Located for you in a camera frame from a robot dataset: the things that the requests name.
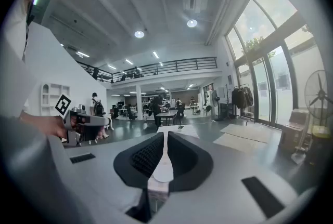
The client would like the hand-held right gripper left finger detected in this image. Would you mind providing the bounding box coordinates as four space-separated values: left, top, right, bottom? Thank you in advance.
65 131 167 215

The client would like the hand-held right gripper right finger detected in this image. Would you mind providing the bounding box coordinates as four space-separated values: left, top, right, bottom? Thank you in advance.
156 131 299 224

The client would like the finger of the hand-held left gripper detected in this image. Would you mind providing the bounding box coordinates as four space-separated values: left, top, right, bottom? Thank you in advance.
87 115 113 126

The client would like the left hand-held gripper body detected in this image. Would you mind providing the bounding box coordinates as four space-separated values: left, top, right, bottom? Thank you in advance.
54 93 105 147

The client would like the white plate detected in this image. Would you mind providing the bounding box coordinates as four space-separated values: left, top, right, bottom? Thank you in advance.
152 155 174 182

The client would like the person's left forearm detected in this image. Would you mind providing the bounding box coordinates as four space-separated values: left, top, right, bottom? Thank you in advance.
19 110 49 137

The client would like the person's left hand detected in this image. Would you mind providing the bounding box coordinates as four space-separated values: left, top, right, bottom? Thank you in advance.
39 114 69 140

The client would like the white vanity table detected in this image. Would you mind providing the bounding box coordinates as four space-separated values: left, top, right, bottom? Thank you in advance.
103 113 115 131

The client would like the white shelf cabinet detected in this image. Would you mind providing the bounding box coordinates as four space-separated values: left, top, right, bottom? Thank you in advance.
40 82 71 116

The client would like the beige floor mat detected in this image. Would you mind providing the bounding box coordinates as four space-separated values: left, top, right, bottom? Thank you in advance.
220 123 277 143
212 133 264 153

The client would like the checked flower tablecloth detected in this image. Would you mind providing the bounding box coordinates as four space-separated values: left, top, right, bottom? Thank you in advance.
147 124 200 212

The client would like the black low cabinet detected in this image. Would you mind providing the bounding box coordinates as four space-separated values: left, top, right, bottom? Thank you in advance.
220 102 229 121

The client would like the dark dining table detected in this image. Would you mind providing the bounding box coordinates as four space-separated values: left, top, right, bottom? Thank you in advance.
155 110 179 126

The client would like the black clothes rack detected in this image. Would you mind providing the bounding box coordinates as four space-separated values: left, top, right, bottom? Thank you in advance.
230 83 257 124

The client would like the wooden coat stand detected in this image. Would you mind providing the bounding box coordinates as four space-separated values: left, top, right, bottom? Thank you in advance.
224 84 231 120

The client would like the dark hanging coat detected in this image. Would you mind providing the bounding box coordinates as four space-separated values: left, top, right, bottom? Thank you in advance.
239 86 254 109
231 87 241 109

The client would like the row of ceiling strip lights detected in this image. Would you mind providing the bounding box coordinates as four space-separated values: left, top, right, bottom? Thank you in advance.
76 50 164 70

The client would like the large cardboard box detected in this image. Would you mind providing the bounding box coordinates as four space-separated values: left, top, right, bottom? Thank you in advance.
279 108 313 152

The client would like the person's white shirt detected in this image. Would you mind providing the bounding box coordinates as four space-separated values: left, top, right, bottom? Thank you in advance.
2 0 36 117

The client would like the black mezzanine railing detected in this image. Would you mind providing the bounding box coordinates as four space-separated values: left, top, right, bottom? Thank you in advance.
76 56 218 84

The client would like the yellow black machine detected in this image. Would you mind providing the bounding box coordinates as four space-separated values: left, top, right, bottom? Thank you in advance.
309 125 333 166

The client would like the black pedestal fan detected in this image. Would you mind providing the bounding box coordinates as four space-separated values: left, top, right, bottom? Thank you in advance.
211 89 222 122

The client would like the black harness strap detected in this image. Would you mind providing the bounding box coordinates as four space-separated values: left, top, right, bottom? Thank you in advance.
24 0 40 60

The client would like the glass window wall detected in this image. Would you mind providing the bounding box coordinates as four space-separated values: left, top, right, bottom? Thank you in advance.
225 0 327 127

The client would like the large pedestal fan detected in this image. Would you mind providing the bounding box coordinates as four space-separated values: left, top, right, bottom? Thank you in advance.
290 69 333 165

